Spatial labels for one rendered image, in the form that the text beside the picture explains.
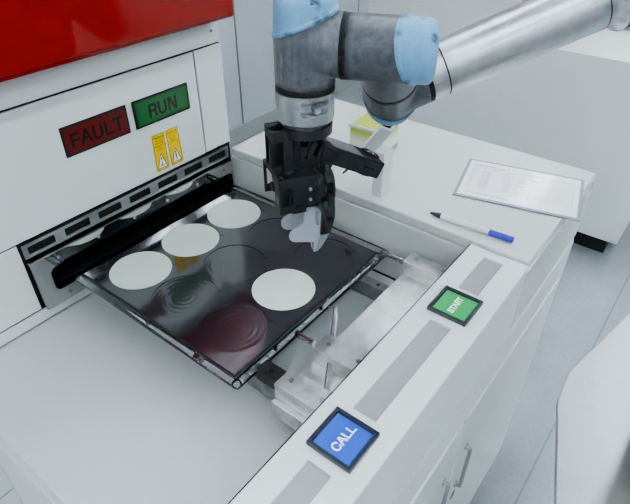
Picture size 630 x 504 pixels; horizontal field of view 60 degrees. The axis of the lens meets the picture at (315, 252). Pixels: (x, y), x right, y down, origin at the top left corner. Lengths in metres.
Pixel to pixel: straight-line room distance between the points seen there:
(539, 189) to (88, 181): 0.77
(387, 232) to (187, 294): 0.36
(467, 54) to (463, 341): 0.37
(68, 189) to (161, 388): 0.34
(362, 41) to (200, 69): 0.47
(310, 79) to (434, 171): 0.46
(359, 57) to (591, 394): 0.58
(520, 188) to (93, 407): 0.78
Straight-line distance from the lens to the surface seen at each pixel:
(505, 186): 1.04
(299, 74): 0.67
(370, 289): 0.95
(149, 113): 0.99
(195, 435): 0.80
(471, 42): 0.79
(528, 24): 0.81
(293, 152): 0.73
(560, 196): 1.05
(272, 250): 0.94
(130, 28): 0.89
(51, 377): 0.93
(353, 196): 0.97
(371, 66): 0.65
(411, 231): 0.94
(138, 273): 0.94
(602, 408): 0.90
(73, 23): 0.84
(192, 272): 0.92
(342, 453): 0.59
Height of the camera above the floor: 1.46
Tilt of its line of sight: 37 degrees down
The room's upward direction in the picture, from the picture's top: straight up
